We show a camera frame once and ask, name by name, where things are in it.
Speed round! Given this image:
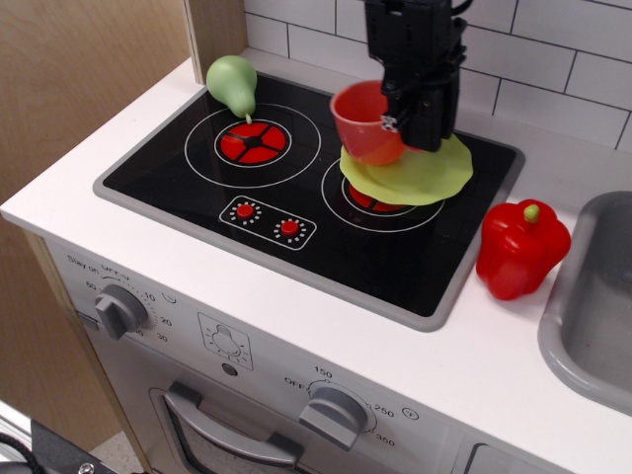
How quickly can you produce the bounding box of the red right stove button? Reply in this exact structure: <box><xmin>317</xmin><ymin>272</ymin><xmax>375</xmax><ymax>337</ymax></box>
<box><xmin>279</xmin><ymin>220</ymin><xmax>300</xmax><ymax>238</ymax></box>

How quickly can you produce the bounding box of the black toy stove cooktop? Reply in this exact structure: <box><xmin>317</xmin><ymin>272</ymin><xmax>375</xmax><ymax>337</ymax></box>
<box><xmin>94</xmin><ymin>75</ymin><xmax>524</xmax><ymax>332</ymax></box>

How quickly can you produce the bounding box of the black cable on floor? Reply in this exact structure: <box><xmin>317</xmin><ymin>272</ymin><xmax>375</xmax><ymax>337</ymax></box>
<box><xmin>0</xmin><ymin>432</ymin><xmax>43</xmax><ymax>474</ymax></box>

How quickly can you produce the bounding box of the red left stove button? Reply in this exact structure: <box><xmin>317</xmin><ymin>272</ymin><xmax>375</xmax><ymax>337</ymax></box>
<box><xmin>235</xmin><ymin>203</ymin><xmax>256</xmax><ymax>220</ymax></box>

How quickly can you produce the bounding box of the grey oven temperature knob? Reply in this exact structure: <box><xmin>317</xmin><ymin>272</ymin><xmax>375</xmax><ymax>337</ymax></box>
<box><xmin>298</xmin><ymin>384</ymin><xmax>369</xmax><ymax>451</ymax></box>

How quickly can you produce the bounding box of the red plastic toy cup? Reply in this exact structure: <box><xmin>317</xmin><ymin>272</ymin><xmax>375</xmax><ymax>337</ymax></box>
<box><xmin>330</xmin><ymin>80</ymin><xmax>422</xmax><ymax>166</ymax></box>

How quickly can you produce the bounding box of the grey toy sink basin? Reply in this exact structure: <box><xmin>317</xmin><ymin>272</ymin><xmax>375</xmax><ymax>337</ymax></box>
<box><xmin>538</xmin><ymin>191</ymin><xmax>631</xmax><ymax>415</ymax></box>

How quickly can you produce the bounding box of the grey oven door handle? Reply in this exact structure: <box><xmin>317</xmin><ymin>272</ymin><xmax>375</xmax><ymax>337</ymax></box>
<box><xmin>164</xmin><ymin>383</ymin><xmax>304</xmax><ymax>469</ymax></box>

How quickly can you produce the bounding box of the green toy pear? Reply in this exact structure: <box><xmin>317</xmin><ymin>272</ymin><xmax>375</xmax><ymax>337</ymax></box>
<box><xmin>206</xmin><ymin>55</ymin><xmax>258</xmax><ymax>124</ymax></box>

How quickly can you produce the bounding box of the red stove button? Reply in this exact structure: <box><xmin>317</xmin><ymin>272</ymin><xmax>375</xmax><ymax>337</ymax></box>
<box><xmin>235</xmin><ymin>203</ymin><xmax>256</xmax><ymax>220</ymax></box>
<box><xmin>279</xmin><ymin>220</ymin><xmax>300</xmax><ymax>238</ymax></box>

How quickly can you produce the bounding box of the green plastic toy plate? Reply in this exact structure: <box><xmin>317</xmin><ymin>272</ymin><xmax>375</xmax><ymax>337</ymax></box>
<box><xmin>340</xmin><ymin>135</ymin><xmax>473</xmax><ymax>206</ymax></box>

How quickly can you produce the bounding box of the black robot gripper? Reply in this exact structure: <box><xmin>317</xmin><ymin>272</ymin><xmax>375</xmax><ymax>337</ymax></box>
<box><xmin>364</xmin><ymin>1</ymin><xmax>467</xmax><ymax>152</ymax></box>

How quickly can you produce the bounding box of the black equipment base with screw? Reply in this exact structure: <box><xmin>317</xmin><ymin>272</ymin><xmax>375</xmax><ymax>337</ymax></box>
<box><xmin>31</xmin><ymin>420</ymin><xmax>114</xmax><ymax>474</ymax></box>

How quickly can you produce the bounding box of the grey timer knob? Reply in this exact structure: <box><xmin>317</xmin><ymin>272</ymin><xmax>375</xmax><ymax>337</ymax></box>
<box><xmin>95</xmin><ymin>284</ymin><xmax>148</xmax><ymax>341</ymax></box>

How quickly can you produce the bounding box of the red toy bell pepper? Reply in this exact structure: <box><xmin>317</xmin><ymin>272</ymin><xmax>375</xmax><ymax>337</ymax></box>
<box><xmin>476</xmin><ymin>199</ymin><xmax>572</xmax><ymax>300</ymax></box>

